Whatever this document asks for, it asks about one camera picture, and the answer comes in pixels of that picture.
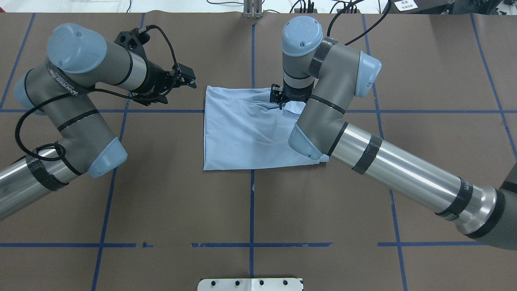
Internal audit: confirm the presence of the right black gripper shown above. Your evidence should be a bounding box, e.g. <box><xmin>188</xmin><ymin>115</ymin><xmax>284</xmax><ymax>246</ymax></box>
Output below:
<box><xmin>270</xmin><ymin>81</ymin><xmax>315</xmax><ymax>110</ymax></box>

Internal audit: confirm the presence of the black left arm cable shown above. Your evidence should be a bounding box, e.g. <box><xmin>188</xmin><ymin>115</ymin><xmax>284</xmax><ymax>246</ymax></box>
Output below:
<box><xmin>15</xmin><ymin>24</ymin><xmax>181</xmax><ymax>163</ymax></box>

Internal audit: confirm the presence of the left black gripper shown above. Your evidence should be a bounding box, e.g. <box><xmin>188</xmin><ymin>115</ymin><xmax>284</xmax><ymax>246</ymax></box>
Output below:
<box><xmin>141</xmin><ymin>61</ymin><xmax>197</xmax><ymax>106</ymax></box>

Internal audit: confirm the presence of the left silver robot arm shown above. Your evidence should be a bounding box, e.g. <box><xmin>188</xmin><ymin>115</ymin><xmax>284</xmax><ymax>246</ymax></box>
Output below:
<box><xmin>1</xmin><ymin>23</ymin><xmax>196</xmax><ymax>219</ymax></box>

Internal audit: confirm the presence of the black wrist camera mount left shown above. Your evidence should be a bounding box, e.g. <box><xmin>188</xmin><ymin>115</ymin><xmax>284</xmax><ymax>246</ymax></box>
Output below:
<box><xmin>114</xmin><ymin>28</ymin><xmax>150</xmax><ymax>59</ymax></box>

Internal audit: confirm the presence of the aluminium frame post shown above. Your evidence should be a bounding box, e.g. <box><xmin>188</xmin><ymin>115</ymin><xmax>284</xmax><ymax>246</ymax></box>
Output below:
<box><xmin>242</xmin><ymin>0</ymin><xmax>263</xmax><ymax>19</ymax></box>

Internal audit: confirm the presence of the light blue t-shirt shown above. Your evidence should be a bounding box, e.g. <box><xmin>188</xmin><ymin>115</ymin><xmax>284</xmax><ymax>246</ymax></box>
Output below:
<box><xmin>203</xmin><ymin>85</ymin><xmax>329</xmax><ymax>171</ymax></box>

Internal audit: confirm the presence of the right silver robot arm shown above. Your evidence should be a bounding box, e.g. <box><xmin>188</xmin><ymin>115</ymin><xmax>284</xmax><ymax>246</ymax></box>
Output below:
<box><xmin>270</xmin><ymin>15</ymin><xmax>517</xmax><ymax>250</ymax></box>

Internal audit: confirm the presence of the black monitor stand box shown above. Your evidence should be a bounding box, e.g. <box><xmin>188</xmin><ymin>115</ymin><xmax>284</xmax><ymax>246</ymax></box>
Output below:
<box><xmin>382</xmin><ymin>0</ymin><xmax>455</xmax><ymax>15</ymax></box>

